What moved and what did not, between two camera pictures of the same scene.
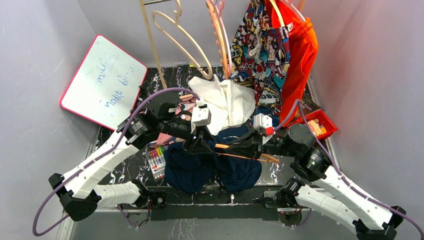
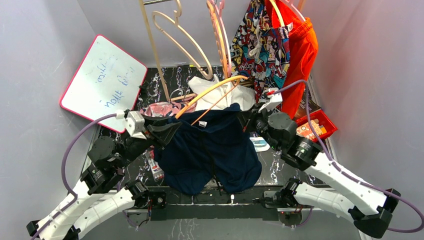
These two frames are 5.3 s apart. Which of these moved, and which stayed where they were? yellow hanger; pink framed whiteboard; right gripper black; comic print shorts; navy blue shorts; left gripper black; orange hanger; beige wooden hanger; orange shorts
Moved: navy blue shorts; left gripper black; orange hanger; right gripper black
Stayed: pink framed whiteboard; orange shorts; comic print shorts; beige wooden hanger; yellow hanger
